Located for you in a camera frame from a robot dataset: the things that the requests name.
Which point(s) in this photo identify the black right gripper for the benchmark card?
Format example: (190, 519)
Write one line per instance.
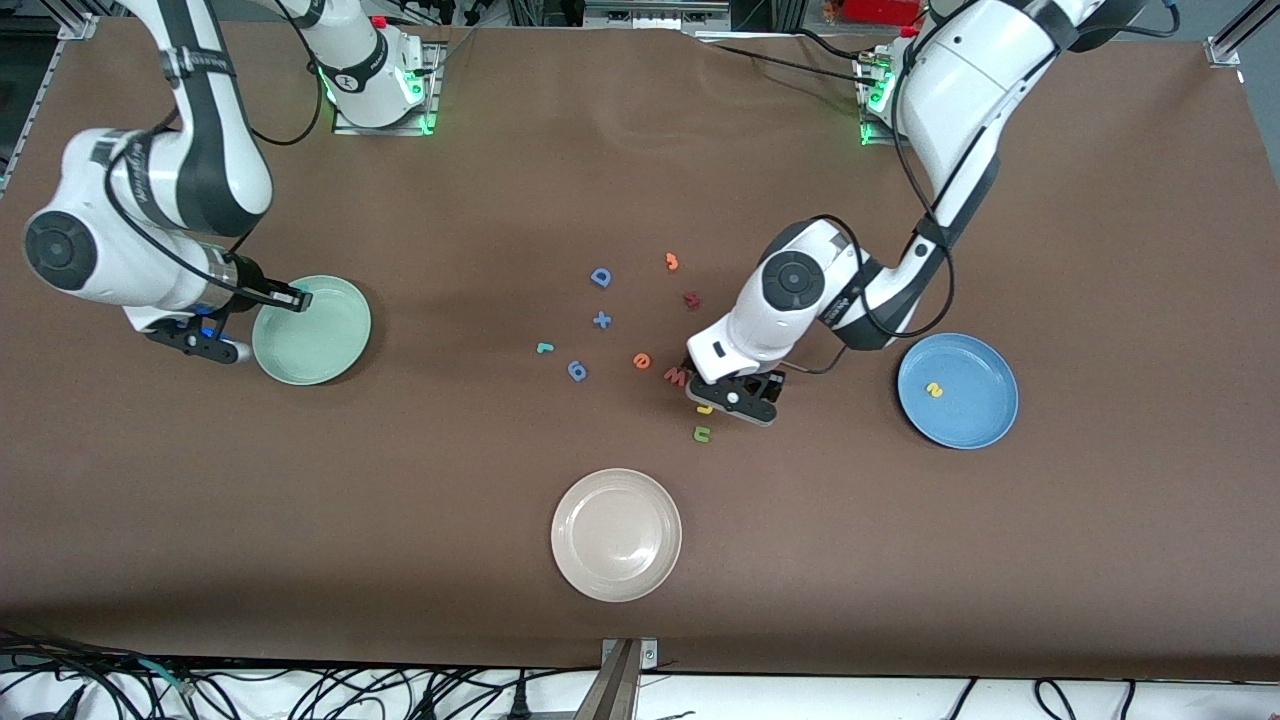
(251, 283)

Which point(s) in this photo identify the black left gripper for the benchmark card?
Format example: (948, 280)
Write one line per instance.
(772, 390)

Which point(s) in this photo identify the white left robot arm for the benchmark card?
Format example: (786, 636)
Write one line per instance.
(960, 90)

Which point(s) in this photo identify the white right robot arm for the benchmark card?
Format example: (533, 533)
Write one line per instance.
(200, 150)

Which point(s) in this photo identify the mint green plate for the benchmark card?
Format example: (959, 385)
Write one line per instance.
(320, 345)

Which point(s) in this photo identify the pink foam letter w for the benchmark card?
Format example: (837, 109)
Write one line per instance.
(674, 378)

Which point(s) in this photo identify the blue foam letter g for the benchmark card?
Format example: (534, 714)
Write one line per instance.
(578, 379)

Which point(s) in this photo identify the blue plate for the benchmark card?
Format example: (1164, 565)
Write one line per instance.
(970, 410)

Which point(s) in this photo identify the blue foam letter D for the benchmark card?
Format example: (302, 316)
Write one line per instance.
(594, 276)

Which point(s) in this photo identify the beige plate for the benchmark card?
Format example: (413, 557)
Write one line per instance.
(616, 535)

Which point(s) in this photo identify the red box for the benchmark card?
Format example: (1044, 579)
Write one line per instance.
(880, 10)

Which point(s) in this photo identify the black power plug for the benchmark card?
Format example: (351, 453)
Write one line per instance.
(520, 705)

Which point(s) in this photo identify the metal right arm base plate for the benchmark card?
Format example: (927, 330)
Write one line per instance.
(350, 128)

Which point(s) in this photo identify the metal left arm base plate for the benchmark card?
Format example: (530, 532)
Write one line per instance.
(875, 135)

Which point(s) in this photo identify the aluminium profile bracket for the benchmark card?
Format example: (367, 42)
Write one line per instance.
(620, 685)

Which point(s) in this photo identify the aluminium table corner bracket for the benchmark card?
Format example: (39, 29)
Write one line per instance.
(1220, 50)
(78, 27)

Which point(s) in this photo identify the grey metal frame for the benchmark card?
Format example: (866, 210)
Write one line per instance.
(650, 15)

